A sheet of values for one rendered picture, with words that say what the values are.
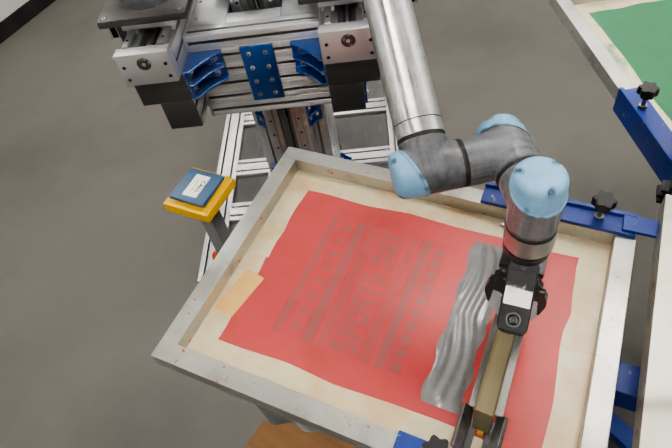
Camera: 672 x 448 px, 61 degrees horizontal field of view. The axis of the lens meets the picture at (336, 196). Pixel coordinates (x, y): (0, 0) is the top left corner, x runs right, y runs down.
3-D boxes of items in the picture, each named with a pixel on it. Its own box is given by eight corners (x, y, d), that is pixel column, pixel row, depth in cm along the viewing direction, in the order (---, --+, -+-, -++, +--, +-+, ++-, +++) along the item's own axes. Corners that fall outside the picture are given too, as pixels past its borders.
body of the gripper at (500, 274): (547, 266, 98) (559, 223, 89) (537, 307, 93) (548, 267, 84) (502, 254, 100) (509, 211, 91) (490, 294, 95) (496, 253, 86)
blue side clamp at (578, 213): (478, 218, 124) (480, 197, 119) (484, 201, 127) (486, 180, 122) (627, 254, 114) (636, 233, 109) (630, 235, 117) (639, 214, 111)
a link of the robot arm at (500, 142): (452, 119, 87) (475, 169, 80) (523, 104, 87) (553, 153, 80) (451, 155, 93) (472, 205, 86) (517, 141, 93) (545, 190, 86)
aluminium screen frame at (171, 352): (157, 363, 110) (150, 355, 107) (291, 156, 143) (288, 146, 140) (589, 545, 82) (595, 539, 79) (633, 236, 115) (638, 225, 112)
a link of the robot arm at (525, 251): (553, 251, 80) (495, 236, 83) (548, 269, 84) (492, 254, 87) (562, 211, 85) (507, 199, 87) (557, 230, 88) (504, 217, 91)
